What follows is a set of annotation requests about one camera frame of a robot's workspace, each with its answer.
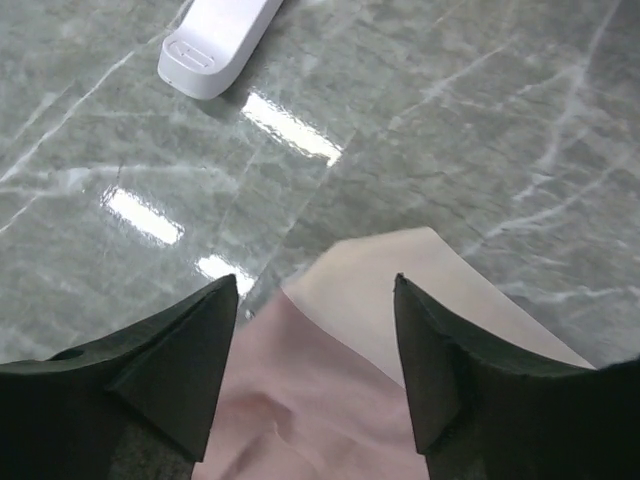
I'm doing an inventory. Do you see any pink underwear white waistband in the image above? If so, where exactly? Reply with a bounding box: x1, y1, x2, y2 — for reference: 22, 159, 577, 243
193, 227, 585, 480

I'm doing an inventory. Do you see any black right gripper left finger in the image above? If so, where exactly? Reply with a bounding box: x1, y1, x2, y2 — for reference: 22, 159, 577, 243
1, 275, 238, 479

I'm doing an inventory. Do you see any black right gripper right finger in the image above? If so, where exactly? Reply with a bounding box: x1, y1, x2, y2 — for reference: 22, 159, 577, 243
394, 276, 639, 480

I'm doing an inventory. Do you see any white rack foot left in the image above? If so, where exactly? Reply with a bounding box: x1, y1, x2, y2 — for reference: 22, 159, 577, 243
157, 0, 282, 101

